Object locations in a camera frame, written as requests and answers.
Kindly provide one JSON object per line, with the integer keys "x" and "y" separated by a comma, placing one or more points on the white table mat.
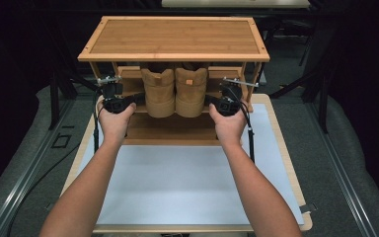
{"x": 177, "y": 184}

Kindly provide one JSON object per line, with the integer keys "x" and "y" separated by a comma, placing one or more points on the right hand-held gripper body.
{"x": 228, "y": 105}

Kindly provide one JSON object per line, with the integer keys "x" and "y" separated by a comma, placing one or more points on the aluminium floor rail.
{"x": 29, "y": 168}
{"x": 342, "y": 171}

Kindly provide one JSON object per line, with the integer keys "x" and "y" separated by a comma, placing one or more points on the grey tape piece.
{"x": 309, "y": 208}

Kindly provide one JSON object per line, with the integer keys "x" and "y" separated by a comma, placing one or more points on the person's left hand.
{"x": 115, "y": 126}

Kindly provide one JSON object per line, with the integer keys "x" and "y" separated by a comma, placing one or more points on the black metal stand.
{"x": 54, "y": 98}
{"x": 323, "y": 105}

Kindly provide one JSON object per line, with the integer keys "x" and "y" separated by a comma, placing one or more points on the person's right hand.
{"x": 230, "y": 130}

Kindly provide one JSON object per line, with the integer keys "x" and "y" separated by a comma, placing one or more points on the wooden shoe rack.
{"x": 174, "y": 39}

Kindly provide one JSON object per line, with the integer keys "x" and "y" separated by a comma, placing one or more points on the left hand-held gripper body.
{"x": 113, "y": 103}

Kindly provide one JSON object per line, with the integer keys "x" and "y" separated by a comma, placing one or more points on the tan suede boot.
{"x": 159, "y": 95}
{"x": 190, "y": 98}

